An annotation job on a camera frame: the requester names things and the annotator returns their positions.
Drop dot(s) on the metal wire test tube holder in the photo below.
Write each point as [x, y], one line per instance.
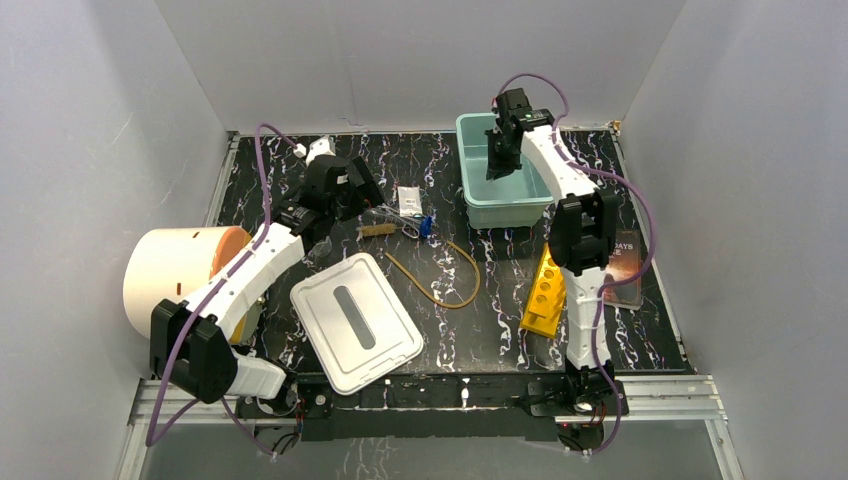
[409, 226]

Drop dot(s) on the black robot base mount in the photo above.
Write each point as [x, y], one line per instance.
[539, 406]

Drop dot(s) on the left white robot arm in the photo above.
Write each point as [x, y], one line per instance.
[190, 339]

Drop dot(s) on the blue clip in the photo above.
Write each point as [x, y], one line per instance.
[426, 227]

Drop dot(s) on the tan bottle brush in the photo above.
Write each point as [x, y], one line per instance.
[377, 230]

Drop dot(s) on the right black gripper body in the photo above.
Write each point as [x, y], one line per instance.
[501, 159]

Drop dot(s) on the yellow test tube rack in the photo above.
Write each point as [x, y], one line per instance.
[546, 301]

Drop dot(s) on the small white packet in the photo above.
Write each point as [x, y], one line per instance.
[409, 201]

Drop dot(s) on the dark book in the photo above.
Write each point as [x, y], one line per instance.
[624, 262]

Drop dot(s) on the tan rubber tube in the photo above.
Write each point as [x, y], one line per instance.
[454, 283]

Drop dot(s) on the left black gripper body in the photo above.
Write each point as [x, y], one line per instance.
[366, 195]

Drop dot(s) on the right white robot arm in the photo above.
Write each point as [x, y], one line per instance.
[582, 233]

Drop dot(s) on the white bin lid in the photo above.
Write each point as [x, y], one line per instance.
[356, 323]

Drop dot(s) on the aluminium frame rail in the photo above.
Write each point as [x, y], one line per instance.
[652, 397]

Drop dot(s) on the white and orange cylinder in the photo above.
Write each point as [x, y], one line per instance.
[171, 263]

